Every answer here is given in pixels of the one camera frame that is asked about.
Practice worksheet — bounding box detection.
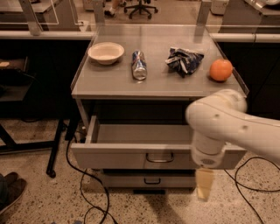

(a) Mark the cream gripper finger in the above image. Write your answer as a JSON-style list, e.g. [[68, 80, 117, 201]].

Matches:
[[195, 168, 214, 201]]

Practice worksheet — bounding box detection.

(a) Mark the grey drawer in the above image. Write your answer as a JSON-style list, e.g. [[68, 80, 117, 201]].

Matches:
[[70, 115, 248, 171], [102, 170, 196, 188]]

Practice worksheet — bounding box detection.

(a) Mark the black floor cable left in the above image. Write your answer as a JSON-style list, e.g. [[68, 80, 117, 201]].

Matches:
[[66, 128, 119, 224]]

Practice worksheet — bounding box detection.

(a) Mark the black floor cable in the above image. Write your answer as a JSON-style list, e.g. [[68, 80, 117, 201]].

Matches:
[[66, 128, 119, 224], [223, 157, 280, 224]]

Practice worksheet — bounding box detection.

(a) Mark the dark brown shoe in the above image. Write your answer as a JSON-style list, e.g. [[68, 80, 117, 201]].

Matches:
[[0, 172, 27, 214]]

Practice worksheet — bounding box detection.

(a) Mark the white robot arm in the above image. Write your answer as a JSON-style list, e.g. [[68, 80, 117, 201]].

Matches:
[[185, 89, 280, 200]]

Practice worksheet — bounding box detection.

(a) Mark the grey top drawer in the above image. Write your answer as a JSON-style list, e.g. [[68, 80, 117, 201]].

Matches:
[[70, 115, 248, 171]]

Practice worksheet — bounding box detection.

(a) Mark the blue silver drink can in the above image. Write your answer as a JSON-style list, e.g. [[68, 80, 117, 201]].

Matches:
[[131, 50, 147, 81]]

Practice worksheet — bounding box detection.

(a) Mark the orange fruit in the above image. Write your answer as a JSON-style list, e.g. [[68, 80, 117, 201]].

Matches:
[[209, 59, 233, 81]]

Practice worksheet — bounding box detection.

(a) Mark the black floor cable right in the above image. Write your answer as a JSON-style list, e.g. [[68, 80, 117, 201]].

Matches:
[[223, 157, 280, 224]]

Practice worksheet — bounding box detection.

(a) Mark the black table frame left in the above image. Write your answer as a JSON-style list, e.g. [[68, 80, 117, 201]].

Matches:
[[0, 57, 82, 179]]

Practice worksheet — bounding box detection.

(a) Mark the person's foot in sneaker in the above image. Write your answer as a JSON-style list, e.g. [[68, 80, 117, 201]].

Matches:
[[104, 0, 121, 18]]

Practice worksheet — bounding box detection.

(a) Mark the grey drawer cabinet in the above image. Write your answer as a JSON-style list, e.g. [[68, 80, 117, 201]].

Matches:
[[70, 24, 250, 195]]

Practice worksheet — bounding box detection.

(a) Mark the crumpled blue chip bag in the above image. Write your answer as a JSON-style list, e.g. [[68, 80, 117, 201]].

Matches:
[[165, 47, 204, 78]]

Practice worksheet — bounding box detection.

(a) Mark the black office chair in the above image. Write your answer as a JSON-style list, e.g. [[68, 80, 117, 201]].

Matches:
[[123, 0, 158, 19]]

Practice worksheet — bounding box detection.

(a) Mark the white bowl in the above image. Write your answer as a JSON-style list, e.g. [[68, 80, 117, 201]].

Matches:
[[87, 42, 124, 65]]

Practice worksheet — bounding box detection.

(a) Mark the grey bottom drawer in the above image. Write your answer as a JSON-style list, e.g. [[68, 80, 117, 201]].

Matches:
[[102, 170, 196, 188]]

